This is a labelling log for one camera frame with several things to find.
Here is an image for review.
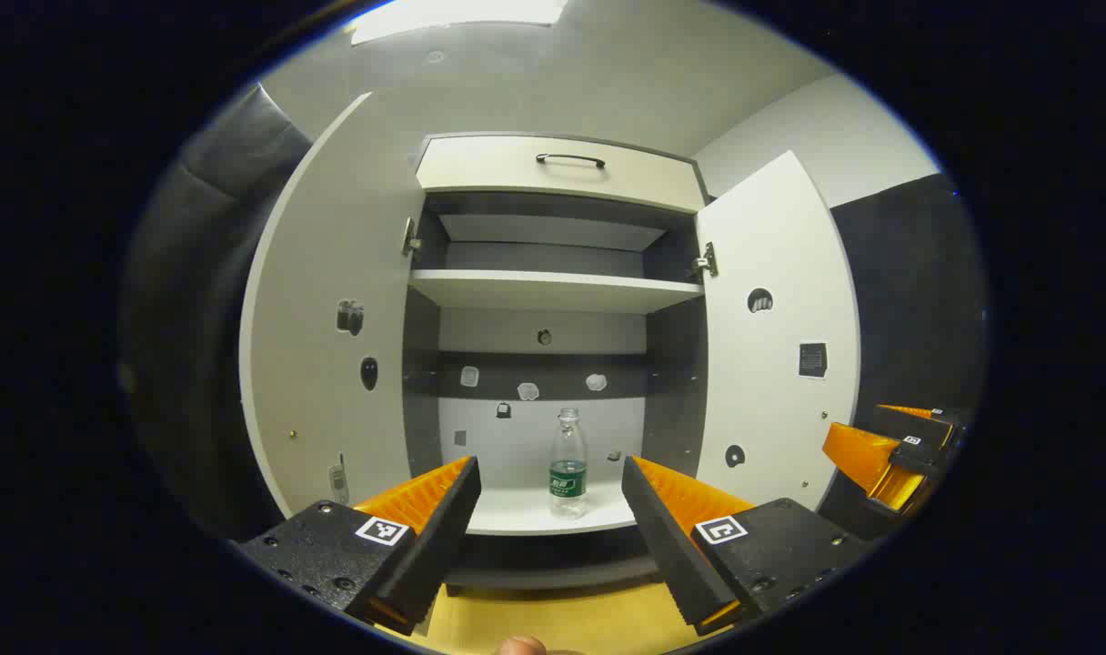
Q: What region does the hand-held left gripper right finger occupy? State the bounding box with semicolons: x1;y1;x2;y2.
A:
620;454;874;637

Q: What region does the white cabinet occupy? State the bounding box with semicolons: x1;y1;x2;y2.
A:
239;91;861;592

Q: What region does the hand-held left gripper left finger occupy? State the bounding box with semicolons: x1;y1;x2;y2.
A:
233;455;483;637

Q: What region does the ceiling light panel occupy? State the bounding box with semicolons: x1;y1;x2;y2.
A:
347;0;569;46

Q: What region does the white cabinet shelf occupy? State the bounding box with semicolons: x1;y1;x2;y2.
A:
408;268;706;316

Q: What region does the white cabinet drawer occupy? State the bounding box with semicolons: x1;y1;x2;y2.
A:
415;134;709;216

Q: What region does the white cabinet door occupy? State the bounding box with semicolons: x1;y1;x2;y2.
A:
239;91;427;521
695;150;861;512

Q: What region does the clear plastic bottle green label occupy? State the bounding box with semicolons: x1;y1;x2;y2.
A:
548;408;590;519

